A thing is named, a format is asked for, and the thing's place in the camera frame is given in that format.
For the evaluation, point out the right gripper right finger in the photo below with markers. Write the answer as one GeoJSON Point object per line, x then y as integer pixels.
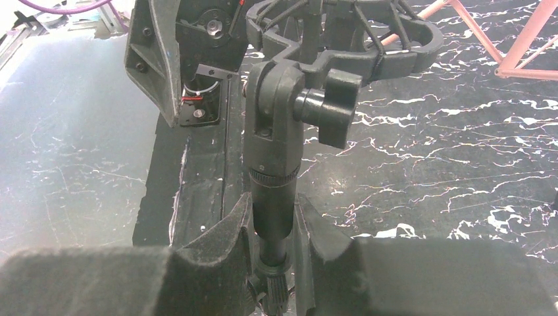
{"type": "Point", "coordinates": [339, 275]}

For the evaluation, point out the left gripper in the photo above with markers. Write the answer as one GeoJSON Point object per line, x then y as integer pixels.
{"type": "Point", "coordinates": [167, 39]}

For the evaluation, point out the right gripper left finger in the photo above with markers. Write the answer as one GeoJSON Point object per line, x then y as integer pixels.
{"type": "Point", "coordinates": [206, 277]}

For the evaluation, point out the black tripod mic stand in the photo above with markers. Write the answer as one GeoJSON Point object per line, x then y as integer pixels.
{"type": "Point", "coordinates": [318, 55]}

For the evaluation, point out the pink music stand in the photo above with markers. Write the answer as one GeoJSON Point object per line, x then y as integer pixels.
{"type": "Point", "coordinates": [514, 62]}

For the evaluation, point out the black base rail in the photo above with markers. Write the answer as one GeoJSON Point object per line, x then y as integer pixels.
{"type": "Point", "coordinates": [195, 176]}

